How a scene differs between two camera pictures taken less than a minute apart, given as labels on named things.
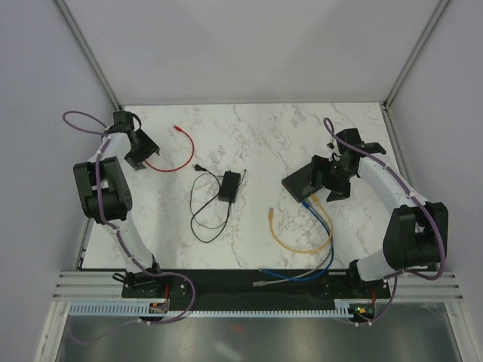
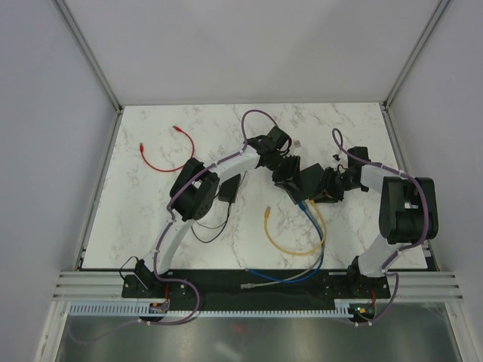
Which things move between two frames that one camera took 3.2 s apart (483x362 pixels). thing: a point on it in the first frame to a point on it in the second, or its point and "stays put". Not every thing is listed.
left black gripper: x=149 y=145 to x=285 y=180
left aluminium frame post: x=88 y=52 stays put
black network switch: x=299 y=184 stays put
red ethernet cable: x=179 y=168 stays put
